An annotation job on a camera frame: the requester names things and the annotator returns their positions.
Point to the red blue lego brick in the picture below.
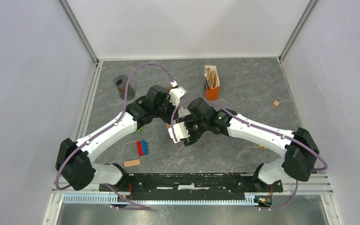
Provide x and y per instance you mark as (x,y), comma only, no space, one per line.
(142,148)

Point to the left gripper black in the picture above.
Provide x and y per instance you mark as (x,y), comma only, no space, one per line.
(168,119)

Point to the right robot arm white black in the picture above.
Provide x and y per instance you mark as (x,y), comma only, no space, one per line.
(297,150)

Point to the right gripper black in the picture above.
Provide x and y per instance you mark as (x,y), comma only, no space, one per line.
(193,138)

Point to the small wooden cube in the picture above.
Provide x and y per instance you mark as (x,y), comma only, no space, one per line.
(276,104)

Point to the grey glass carafe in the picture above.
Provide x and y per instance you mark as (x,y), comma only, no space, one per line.
(120,82)

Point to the green owl toy block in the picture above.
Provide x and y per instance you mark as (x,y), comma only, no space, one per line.
(139,130)

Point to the long wooden block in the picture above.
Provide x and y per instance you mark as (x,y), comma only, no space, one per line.
(131,163)

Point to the aluminium frame rail front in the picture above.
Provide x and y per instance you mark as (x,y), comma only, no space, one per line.
(303,203)

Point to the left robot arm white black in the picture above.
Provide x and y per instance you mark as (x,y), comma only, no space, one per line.
(75,160)

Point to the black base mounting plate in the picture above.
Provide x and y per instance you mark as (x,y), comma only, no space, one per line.
(193,186)

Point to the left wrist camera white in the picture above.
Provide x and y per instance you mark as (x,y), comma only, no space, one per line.
(176,93)

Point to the brown paper filters stack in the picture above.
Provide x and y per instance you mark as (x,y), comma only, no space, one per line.
(211,79)

